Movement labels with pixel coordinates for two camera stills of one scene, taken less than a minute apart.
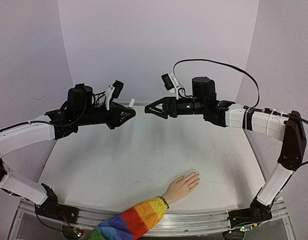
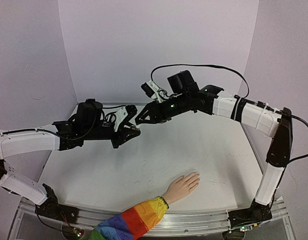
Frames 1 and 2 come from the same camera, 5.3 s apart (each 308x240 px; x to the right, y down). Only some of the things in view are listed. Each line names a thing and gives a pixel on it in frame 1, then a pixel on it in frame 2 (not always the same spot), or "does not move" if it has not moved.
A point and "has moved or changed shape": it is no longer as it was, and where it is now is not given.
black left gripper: x=115 y=120 to x=124 y=133
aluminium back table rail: x=125 y=103 does not move
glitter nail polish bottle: x=128 y=113 has moved or changed shape
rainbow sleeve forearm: x=131 y=223 does not move
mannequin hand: x=181 y=187 does not move
